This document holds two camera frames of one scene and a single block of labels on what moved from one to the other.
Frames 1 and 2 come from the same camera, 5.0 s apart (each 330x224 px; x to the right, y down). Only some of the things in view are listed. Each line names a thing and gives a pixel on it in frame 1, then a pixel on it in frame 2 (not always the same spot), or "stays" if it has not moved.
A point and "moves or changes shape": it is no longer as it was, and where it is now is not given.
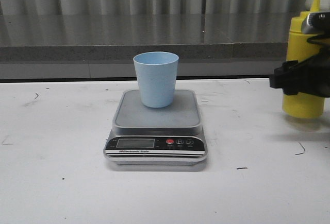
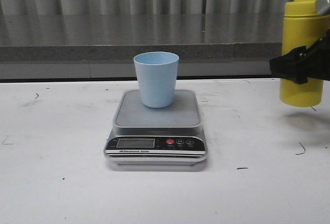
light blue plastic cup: (157, 72) stays
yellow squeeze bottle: (304, 105) moves or changes shape
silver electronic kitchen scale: (143, 135) stays
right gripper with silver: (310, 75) to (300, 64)
